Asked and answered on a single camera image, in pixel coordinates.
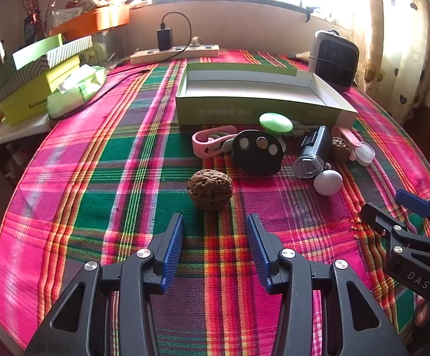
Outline beige power strip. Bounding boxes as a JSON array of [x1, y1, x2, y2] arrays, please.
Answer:
[[130, 44, 220, 65]]

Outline green mushroom-shaped knob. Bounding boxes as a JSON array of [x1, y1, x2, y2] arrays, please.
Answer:
[[258, 112, 294, 144]]

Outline small grey space heater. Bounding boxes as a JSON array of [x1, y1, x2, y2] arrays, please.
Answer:
[[308, 30, 360, 91]]

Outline black charger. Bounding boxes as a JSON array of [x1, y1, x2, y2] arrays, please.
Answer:
[[157, 28, 173, 50]]

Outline black charger cable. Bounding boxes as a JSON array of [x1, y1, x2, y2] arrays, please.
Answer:
[[161, 12, 192, 50]]

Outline green tissue pack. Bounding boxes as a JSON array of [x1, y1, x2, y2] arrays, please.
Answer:
[[46, 64, 107, 119]]

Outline pink green plaid tablecloth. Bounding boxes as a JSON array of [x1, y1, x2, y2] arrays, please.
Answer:
[[0, 48, 430, 356]]

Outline white ball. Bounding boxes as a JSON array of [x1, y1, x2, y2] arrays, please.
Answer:
[[313, 170, 343, 196]]

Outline cream heart-print curtain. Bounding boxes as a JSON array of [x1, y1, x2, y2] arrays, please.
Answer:
[[352, 0, 430, 123]]

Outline orange box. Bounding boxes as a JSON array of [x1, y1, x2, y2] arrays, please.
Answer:
[[48, 7, 131, 41]]

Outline red flower branches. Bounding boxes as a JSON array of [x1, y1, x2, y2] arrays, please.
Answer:
[[17, 0, 63, 41]]

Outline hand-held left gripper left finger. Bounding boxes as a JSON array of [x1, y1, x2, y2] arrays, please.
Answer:
[[22, 213, 186, 356]]

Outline white ledge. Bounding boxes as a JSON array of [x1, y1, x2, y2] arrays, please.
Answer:
[[0, 113, 52, 151]]

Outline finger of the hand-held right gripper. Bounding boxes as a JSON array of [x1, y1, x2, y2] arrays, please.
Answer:
[[395, 189, 430, 238], [360, 202, 430, 256]]

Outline black cylindrical device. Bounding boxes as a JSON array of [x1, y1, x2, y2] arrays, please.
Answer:
[[293, 125, 332, 179]]

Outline thin black cable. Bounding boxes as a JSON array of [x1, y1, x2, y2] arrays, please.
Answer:
[[48, 65, 152, 120]]

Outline green cardboard box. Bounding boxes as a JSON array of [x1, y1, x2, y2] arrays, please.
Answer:
[[175, 62, 359, 136]]

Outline white striped box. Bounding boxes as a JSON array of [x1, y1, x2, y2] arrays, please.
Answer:
[[46, 35, 93, 65]]

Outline short white cable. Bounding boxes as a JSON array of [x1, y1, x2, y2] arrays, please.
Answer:
[[292, 120, 317, 138]]

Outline small clear jar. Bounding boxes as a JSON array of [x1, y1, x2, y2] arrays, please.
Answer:
[[356, 142, 376, 167]]

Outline brown walnut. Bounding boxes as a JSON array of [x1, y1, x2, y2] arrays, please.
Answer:
[[187, 169, 234, 211], [330, 137, 351, 164]]

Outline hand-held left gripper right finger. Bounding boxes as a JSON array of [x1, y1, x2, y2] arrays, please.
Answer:
[[246, 213, 410, 356]]

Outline black oval button-cell case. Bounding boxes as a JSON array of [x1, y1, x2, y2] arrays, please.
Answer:
[[232, 130, 284, 176]]

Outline green box lid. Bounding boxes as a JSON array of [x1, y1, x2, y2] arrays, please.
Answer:
[[12, 33, 64, 70]]

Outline yellow-green box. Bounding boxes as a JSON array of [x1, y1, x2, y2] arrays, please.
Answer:
[[0, 65, 82, 127]]

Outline pink plastic clip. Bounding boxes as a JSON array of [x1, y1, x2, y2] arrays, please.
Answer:
[[192, 125, 238, 159], [332, 126, 364, 161]]

